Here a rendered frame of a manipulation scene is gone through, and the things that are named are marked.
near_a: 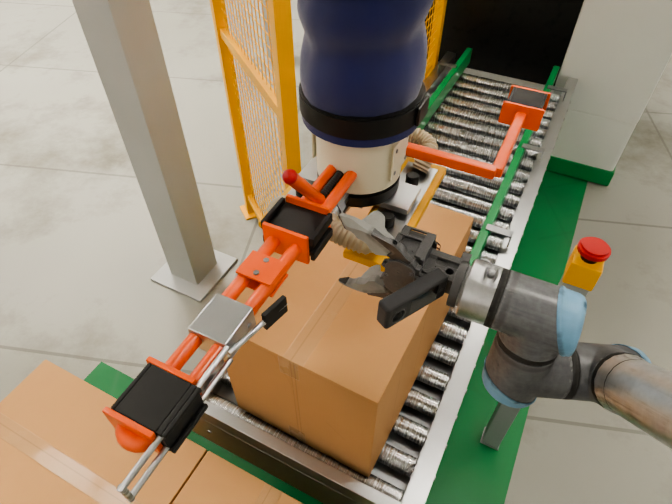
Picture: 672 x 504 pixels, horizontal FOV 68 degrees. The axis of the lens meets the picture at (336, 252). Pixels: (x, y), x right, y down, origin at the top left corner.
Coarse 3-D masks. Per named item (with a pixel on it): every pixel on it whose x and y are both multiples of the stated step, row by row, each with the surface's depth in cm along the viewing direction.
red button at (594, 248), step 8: (584, 240) 113; (592, 240) 113; (600, 240) 113; (584, 248) 111; (592, 248) 111; (600, 248) 111; (608, 248) 111; (584, 256) 111; (592, 256) 110; (600, 256) 110; (608, 256) 110
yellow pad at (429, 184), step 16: (400, 176) 109; (416, 176) 105; (432, 176) 109; (432, 192) 106; (384, 208) 102; (416, 208) 103; (400, 224) 99; (416, 224) 100; (352, 256) 94; (368, 256) 94; (384, 256) 94
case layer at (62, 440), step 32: (32, 384) 143; (64, 384) 143; (0, 416) 136; (32, 416) 136; (64, 416) 136; (96, 416) 136; (0, 448) 130; (32, 448) 130; (64, 448) 130; (96, 448) 130; (192, 448) 130; (0, 480) 125; (32, 480) 125; (64, 480) 125; (96, 480) 125; (160, 480) 125; (192, 480) 125; (224, 480) 125; (256, 480) 125
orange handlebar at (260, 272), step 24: (408, 144) 98; (504, 144) 98; (456, 168) 95; (480, 168) 93; (504, 168) 94; (336, 192) 88; (264, 264) 75; (288, 264) 77; (240, 288) 74; (264, 288) 73; (192, 336) 67; (168, 360) 65; (120, 432) 58
